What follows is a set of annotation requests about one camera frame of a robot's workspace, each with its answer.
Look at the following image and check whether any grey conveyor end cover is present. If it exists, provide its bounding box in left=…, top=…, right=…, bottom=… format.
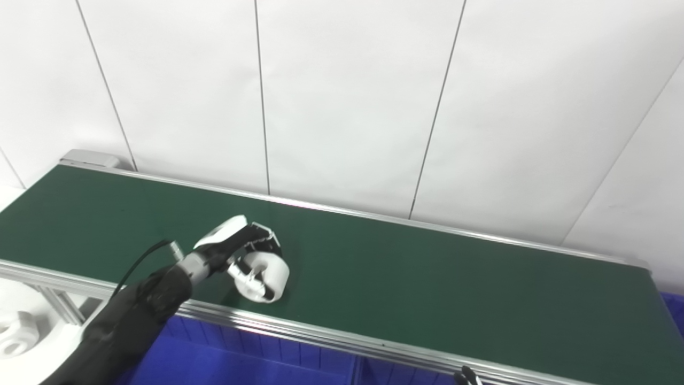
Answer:
left=60, top=149, right=121, bottom=170

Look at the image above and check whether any white round plastic part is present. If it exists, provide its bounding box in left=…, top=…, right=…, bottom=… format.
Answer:
left=232, top=251, right=290, bottom=304

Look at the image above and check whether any blue plastic bin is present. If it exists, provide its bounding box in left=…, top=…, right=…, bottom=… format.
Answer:
left=353, top=356, right=461, bottom=385
left=660, top=291, right=684, bottom=338
left=115, top=314, right=359, bottom=385

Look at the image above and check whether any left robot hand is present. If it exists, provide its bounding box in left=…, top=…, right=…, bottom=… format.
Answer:
left=192, top=215, right=283, bottom=300

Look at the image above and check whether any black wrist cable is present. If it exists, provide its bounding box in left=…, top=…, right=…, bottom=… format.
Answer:
left=111, top=240, right=185, bottom=297

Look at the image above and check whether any white hexagonal plastic part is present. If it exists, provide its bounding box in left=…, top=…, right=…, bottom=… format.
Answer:
left=0, top=310, right=41, bottom=358

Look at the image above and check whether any aluminium conveyor leg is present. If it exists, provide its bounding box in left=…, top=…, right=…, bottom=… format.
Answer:
left=32, top=283, right=87, bottom=327

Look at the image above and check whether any green conveyor belt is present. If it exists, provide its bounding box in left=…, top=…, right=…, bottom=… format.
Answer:
left=0, top=160, right=684, bottom=385

